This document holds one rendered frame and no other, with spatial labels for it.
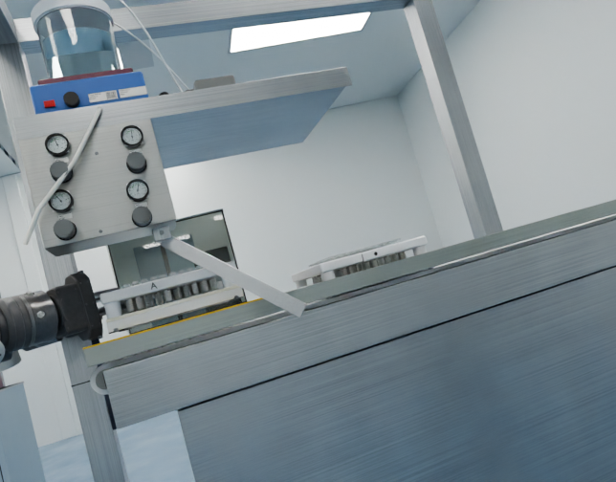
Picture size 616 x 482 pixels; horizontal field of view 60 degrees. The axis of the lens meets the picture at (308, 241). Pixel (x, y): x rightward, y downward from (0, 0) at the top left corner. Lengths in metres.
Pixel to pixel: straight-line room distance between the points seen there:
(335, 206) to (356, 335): 5.47
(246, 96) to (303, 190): 5.41
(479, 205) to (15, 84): 1.20
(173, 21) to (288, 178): 5.07
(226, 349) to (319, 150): 5.71
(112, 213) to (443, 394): 0.74
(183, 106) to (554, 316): 0.92
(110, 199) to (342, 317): 0.47
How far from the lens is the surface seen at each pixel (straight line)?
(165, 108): 1.02
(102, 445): 1.29
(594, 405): 1.40
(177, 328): 0.98
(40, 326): 0.97
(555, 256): 1.29
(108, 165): 0.99
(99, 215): 0.97
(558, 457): 1.35
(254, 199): 6.32
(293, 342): 1.00
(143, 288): 1.00
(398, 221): 6.68
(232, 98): 1.04
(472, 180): 1.56
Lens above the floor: 0.87
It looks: 5 degrees up
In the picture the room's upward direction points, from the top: 16 degrees counter-clockwise
